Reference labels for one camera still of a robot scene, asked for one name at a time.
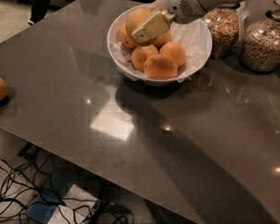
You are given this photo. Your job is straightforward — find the black cables on floor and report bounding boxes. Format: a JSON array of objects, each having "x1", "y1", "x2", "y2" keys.
[{"x1": 0, "y1": 152, "x2": 134, "y2": 224}]

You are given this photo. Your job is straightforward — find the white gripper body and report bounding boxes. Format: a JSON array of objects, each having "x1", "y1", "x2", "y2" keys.
[{"x1": 154, "y1": 0, "x2": 205, "y2": 24}]

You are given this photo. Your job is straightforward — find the glass jar of cereal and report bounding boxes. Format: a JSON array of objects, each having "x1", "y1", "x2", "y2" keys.
[{"x1": 240, "y1": 0, "x2": 280, "y2": 73}]

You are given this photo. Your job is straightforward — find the blue box on floor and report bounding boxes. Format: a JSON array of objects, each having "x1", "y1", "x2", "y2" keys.
[{"x1": 27, "y1": 175, "x2": 73, "y2": 224}]

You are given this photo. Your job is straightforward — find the white paper bowl liner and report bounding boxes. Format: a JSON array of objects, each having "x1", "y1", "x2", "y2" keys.
[{"x1": 111, "y1": 19, "x2": 209, "y2": 83}]

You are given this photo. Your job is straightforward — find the white bowl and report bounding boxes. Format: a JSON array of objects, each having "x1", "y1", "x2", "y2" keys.
[{"x1": 106, "y1": 2, "x2": 214, "y2": 87}]

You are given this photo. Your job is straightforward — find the glass jar of nuts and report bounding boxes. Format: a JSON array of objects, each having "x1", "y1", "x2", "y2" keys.
[{"x1": 203, "y1": 3, "x2": 243, "y2": 59}]

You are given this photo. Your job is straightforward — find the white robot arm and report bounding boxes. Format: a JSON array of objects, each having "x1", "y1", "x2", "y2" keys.
[{"x1": 132, "y1": 0, "x2": 245, "y2": 46}]

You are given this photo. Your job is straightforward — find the small orange in centre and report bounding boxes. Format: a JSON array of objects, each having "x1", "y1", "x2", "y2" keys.
[{"x1": 131, "y1": 45, "x2": 159, "y2": 72}]

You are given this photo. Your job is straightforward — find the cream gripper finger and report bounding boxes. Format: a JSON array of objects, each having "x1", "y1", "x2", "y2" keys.
[{"x1": 132, "y1": 10, "x2": 172, "y2": 45}]

